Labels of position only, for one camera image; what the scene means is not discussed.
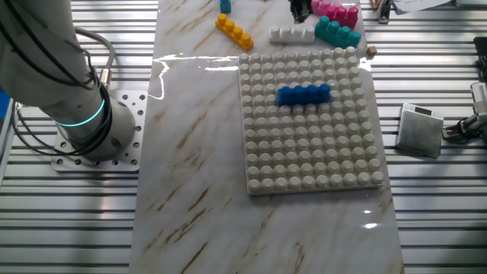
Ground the small silver clamped camera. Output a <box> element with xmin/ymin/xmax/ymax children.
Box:
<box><xmin>441</xmin><ymin>81</ymin><xmax>487</xmax><ymax>145</ymax></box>

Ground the teal four-stud block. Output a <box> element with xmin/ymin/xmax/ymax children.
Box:
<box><xmin>314</xmin><ymin>15</ymin><xmax>362</xmax><ymax>49</ymax></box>

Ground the white marble board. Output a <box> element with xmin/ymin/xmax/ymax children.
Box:
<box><xmin>129</xmin><ymin>0</ymin><xmax>406</xmax><ymax>274</ymax></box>

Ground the blue four-stud block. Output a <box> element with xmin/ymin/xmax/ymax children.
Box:
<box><xmin>276</xmin><ymin>83</ymin><xmax>332</xmax><ymax>107</ymax></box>

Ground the orange four-stud block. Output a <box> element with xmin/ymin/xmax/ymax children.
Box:
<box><xmin>215</xmin><ymin>13</ymin><xmax>255</xmax><ymax>52</ymax></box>

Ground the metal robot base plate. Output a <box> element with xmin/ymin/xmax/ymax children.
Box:
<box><xmin>51</xmin><ymin>90</ymin><xmax>149</xmax><ymax>173</ymax></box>

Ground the magenta three-stud block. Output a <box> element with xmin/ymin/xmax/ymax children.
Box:
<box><xmin>323</xmin><ymin>5</ymin><xmax>360</xmax><ymax>30</ymax></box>

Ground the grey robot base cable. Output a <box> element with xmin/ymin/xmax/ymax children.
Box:
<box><xmin>74</xmin><ymin>27</ymin><xmax>117</xmax><ymax>92</ymax></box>

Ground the white studded baseplate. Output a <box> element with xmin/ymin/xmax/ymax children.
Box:
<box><xmin>237</xmin><ymin>46</ymin><xmax>385</xmax><ymax>196</ymax></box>

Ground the white four-stud block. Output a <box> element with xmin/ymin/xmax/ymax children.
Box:
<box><xmin>269</xmin><ymin>25</ymin><xmax>316</xmax><ymax>43</ymax></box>

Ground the silver digital scale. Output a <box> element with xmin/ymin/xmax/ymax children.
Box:
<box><xmin>395</xmin><ymin>102</ymin><xmax>445</xmax><ymax>159</ymax></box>

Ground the white printed paper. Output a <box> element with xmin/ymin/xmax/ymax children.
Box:
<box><xmin>393</xmin><ymin>0</ymin><xmax>453</xmax><ymax>12</ymax></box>

